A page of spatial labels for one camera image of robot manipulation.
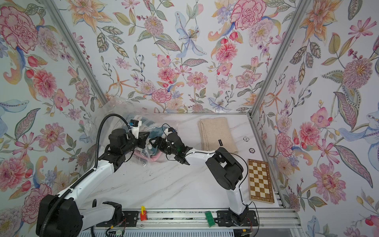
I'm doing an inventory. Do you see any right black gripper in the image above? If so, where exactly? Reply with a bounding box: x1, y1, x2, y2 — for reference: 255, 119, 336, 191
150, 137, 180, 158

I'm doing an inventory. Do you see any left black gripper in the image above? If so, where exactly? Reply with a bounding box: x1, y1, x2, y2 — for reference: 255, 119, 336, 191
120, 131, 151, 156

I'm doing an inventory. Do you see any clear plastic vacuum bag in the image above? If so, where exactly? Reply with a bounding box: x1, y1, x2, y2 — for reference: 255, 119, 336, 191
84, 98, 170, 166

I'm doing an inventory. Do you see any beige knitted blanket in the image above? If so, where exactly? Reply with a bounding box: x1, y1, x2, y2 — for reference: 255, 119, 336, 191
198, 117, 238, 153

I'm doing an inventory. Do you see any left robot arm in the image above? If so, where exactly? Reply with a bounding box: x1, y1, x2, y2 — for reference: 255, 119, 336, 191
36, 128, 150, 237

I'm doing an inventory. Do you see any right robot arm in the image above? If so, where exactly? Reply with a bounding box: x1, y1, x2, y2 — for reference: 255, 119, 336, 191
149, 132, 249, 225

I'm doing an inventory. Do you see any teal cloud pattern blanket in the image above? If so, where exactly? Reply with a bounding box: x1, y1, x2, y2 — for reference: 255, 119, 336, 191
140, 117, 169, 158

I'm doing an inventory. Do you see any pink folded blanket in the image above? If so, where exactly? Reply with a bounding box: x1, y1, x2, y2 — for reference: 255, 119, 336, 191
133, 150, 162, 164

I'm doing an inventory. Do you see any red yellow clamp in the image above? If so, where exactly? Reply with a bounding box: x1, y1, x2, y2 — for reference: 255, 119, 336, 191
140, 206, 147, 221

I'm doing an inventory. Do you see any green block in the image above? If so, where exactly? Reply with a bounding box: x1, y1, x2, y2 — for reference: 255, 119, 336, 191
204, 211, 216, 228

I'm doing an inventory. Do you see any wooden chessboard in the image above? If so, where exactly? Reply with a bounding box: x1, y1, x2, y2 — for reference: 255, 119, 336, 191
248, 159, 275, 204

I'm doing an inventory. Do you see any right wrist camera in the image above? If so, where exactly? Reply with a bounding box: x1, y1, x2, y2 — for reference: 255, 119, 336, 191
164, 127, 177, 136

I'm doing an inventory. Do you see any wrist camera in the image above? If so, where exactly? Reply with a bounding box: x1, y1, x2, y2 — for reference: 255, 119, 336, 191
129, 119, 142, 139
164, 127, 177, 136

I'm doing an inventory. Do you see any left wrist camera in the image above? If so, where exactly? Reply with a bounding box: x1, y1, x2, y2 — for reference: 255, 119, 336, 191
129, 119, 142, 139

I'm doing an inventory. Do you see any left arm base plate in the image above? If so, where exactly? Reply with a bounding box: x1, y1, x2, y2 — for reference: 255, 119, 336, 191
96, 211, 140, 228

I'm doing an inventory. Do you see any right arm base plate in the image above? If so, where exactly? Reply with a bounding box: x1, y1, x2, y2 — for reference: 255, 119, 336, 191
216, 209, 259, 227

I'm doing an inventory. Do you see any left black corrugated cable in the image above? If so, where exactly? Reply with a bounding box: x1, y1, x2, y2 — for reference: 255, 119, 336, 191
38, 114, 132, 237

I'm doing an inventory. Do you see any aluminium front rail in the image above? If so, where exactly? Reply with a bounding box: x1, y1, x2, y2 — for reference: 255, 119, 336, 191
47, 208, 301, 230

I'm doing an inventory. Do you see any left aluminium corner post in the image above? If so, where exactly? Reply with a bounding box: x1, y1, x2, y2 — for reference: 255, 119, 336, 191
41, 0, 108, 106

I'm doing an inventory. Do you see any aluminium corner post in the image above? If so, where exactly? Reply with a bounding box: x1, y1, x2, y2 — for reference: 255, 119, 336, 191
41, 0, 108, 106
249, 1, 310, 119

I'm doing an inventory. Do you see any right aluminium corner post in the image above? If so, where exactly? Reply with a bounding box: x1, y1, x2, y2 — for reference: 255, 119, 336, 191
249, 1, 310, 119

